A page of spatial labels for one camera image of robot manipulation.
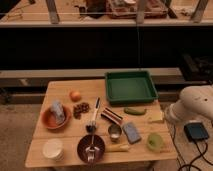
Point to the yellow corn cob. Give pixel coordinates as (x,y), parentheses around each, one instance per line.
(118,148)

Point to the green pepper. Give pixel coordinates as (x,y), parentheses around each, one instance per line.
(131,111)

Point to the dark brown bowl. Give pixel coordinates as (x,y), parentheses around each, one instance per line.
(85,142)

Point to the small metal cup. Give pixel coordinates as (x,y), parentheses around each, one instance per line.
(115,132)

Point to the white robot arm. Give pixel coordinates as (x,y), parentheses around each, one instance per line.
(193,101)

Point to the blue sponge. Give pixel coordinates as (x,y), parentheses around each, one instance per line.
(131,133)

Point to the silver foil packet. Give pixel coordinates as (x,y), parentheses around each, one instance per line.
(57,109)

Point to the white paper cup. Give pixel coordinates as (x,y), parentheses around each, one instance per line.
(53,149)

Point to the orange bowl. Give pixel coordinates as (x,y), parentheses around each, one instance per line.
(49,121)

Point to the green plastic cup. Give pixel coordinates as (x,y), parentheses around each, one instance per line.
(154,142)

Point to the orange fruit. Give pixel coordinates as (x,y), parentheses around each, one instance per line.
(75,96)

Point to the brown grape bunch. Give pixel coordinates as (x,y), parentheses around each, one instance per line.
(80,108)

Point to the metal fork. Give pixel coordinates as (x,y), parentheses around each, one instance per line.
(91,151)

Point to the green plastic tray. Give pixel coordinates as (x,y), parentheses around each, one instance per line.
(130,87)

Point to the yellow cheese wedge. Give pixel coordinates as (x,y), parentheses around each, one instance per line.
(156,117)

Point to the black controller box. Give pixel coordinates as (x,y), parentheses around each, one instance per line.
(196,131)

